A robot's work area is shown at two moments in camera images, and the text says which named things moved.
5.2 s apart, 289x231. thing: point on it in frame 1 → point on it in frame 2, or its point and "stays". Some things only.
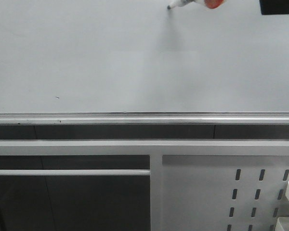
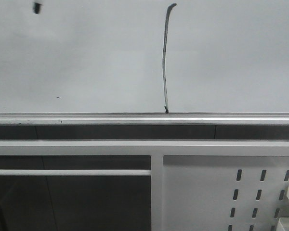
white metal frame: [155, 149] stays
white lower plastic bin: [287, 224] stays
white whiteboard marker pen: [177, 3] → [36, 7]
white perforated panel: [225, 192] stays
